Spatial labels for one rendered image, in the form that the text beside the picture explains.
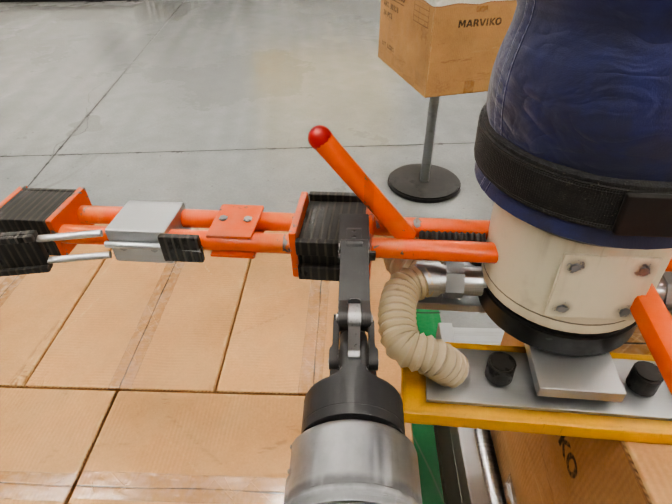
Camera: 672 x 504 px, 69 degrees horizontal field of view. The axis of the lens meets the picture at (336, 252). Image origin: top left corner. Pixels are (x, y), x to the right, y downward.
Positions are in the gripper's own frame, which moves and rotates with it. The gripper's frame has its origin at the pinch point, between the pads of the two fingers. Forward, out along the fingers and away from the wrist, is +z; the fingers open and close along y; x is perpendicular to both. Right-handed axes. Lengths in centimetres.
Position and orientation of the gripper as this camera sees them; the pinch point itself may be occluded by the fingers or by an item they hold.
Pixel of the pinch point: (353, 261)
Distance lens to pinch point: 50.5
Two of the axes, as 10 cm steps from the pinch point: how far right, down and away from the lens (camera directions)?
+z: 0.3, -6.3, 7.7
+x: 10.0, 0.2, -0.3
